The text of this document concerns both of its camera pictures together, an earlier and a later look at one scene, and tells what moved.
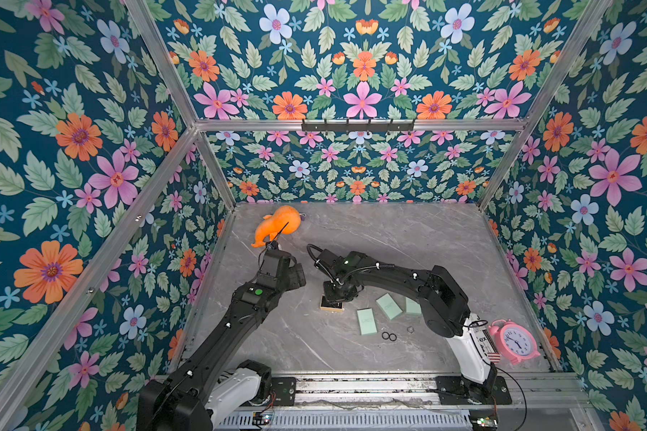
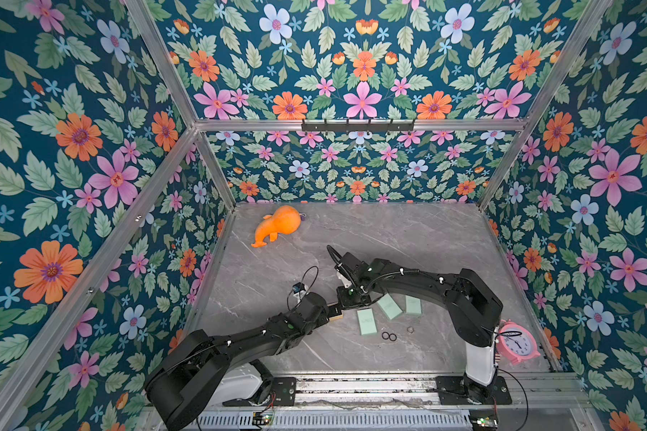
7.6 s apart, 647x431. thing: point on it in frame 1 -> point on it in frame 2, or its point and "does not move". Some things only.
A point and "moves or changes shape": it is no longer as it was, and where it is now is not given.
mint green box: x=412 y=307 does not move
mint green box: x=389 y=306 does not move
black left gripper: x=296 y=275 -> x=323 y=316
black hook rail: x=358 y=126 does not move
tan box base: x=329 y=306 moves or changes shape
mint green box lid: x=367 y=321 does not move
